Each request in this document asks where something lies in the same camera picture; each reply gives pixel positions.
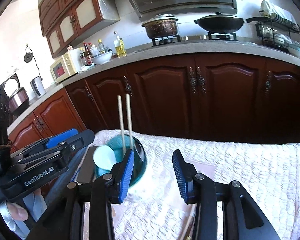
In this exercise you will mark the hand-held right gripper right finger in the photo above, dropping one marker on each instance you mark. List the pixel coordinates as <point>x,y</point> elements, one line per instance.
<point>177,177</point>

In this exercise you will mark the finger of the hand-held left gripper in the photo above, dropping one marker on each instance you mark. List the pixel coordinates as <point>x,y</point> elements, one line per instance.
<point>82,140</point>
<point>62,137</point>

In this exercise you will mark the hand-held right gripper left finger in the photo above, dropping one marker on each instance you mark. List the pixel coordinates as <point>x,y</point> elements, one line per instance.
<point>126,177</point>

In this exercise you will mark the white teal-rimmed utensil holder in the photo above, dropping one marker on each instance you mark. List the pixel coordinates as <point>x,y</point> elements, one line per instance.
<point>110,141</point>

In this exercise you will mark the white ceramic spoon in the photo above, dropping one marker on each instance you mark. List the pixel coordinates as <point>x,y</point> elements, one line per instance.
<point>103,157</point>

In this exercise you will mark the wooden chopstick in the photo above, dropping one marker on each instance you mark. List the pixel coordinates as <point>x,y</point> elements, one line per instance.
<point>121,122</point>
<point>129,120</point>
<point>189,226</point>

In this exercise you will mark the person's left hand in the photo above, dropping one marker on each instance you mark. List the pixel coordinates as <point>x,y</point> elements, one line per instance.
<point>17,211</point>

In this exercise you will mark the person's light blue clothing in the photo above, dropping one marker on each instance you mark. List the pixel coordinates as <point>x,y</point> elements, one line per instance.
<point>36,205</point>

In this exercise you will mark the white electric kettle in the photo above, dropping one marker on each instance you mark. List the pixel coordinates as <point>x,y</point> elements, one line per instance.
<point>37,87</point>

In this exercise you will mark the rice cooker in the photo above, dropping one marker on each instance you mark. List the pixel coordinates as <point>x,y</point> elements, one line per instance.
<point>18,101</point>

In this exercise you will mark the white quilted tablecloth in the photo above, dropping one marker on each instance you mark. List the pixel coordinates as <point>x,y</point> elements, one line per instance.
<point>240,167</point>

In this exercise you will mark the cream microwave oven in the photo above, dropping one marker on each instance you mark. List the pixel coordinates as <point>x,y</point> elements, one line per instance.
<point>65,67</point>

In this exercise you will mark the white dish rag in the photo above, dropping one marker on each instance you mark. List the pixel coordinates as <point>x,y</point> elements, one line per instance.
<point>87,68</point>

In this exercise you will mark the red-capped dark sauce bottle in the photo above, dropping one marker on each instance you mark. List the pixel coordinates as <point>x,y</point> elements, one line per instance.
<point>88,56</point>

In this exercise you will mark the white bowl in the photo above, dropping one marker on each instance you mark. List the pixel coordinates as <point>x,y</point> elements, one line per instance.
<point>102,58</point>

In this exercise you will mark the brown wooden base cabinets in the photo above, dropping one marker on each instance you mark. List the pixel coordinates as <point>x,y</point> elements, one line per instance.
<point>165,92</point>

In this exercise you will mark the clear bottle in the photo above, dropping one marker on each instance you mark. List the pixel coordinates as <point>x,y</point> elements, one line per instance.
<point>93,49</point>

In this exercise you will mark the yellow-capped bottle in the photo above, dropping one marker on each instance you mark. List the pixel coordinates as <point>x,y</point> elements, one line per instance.
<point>100,46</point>

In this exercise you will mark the cooking oil bottle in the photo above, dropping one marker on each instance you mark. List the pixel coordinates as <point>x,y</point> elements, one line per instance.
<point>119,47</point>

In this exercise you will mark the stained cooking pot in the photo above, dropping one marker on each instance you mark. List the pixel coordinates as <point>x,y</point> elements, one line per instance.
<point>161,30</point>

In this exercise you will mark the gas stove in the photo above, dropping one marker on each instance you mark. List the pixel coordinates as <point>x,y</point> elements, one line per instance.
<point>190,38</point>

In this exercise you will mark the black wok with lid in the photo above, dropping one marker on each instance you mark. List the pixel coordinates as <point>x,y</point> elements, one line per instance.
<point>220,23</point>

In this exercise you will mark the steel range hood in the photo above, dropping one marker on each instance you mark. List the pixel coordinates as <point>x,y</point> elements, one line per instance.
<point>180,0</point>

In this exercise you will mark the pale blue bowl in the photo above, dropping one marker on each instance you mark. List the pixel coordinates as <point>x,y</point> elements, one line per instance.
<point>296,52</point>

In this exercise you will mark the round black wall-hung item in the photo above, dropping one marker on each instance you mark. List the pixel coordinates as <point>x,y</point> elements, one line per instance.
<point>28,57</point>

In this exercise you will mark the wooden glass-door wall cabinets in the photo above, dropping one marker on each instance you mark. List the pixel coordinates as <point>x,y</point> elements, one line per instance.
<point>65,5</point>

